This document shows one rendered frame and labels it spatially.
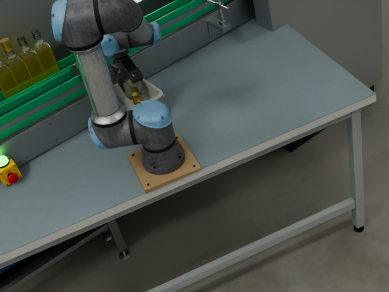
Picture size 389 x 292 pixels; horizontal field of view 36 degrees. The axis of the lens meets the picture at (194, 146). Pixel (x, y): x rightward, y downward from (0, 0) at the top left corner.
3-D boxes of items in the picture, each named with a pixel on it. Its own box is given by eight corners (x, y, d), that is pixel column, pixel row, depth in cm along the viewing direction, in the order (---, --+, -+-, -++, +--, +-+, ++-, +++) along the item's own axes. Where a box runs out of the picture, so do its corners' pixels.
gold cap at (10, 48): (11, 46, 220) (6, 36, 217) (15, 49, 217) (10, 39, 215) (3, 50, 219) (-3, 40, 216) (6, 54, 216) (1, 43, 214)
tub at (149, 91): (140, 90, 247) (135, 72, 242) (170, 110, 231) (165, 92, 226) (105, 110, 241) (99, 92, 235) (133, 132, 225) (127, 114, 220)
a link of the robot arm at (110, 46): (125, 35, 201) (127, 19, 209) (93, 40, 202) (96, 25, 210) (131, 55, 206) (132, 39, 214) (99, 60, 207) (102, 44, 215)
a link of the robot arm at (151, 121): (176, 148, 196) (168, 116, 187) (136, 153, 197) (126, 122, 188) (175, 124, 204) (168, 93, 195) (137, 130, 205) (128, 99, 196)
